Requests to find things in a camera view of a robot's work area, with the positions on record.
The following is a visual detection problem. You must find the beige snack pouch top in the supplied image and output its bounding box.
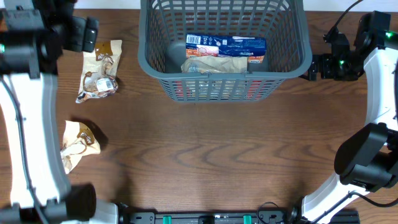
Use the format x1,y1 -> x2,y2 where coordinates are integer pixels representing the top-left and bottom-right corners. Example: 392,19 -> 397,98
75,40 -> 123,103

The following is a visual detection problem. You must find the beige snack pouch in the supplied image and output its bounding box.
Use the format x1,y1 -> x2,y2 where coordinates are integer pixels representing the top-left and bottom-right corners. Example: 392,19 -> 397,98
181,55 -> 248,73
60,121 -> 101,174
75,40 -> 123,103

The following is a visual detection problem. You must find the blue tissue multipack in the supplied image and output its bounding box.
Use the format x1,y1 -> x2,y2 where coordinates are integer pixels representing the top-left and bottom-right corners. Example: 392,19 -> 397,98
185,34 -> 267,63

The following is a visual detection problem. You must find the beige snack pouch bottom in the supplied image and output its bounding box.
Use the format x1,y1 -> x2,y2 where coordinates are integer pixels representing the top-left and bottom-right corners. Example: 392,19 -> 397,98
60,121 -> 101,174

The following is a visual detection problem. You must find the orange yellow cracker package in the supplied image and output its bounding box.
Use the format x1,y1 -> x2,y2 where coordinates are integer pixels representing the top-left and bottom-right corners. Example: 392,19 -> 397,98
167,80 -> 271,101

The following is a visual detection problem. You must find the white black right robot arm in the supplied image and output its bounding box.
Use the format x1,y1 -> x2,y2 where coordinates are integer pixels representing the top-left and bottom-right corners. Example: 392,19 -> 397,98
286,11 -> 397,223

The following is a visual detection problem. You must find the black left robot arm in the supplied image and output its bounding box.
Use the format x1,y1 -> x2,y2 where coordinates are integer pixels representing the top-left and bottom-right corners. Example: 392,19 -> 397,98
1,0 -> 120,223

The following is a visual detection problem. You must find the grey plastic basket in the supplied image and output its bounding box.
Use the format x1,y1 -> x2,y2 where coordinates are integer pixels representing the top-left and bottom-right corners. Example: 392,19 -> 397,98
138,0 -> 312,103

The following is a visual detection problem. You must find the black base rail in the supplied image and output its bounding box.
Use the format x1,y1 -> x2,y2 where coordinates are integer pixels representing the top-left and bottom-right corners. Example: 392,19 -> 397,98
124,210 -> 361,224

